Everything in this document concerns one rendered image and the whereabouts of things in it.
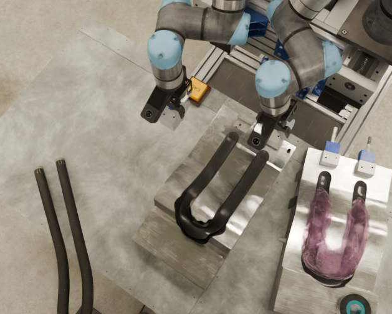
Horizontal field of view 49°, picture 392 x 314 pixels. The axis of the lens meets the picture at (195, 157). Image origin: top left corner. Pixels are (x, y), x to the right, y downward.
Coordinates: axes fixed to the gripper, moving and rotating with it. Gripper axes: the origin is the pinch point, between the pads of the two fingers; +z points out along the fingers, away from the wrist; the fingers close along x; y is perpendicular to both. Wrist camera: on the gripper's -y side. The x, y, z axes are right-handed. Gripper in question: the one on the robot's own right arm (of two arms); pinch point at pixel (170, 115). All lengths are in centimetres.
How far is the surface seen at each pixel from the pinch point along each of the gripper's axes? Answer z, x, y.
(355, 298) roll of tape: 0, -69, -16
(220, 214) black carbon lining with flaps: 3.5, -28.2, -16.2
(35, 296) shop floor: 95, 30, -82
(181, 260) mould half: 9.0, -25.7, -32.6
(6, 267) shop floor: 95, 51, -79
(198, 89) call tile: 11.4, 1.2, 16.4
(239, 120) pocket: 8.8, -16.6, 13.4
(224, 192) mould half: 5.3, -25.6, -9.6
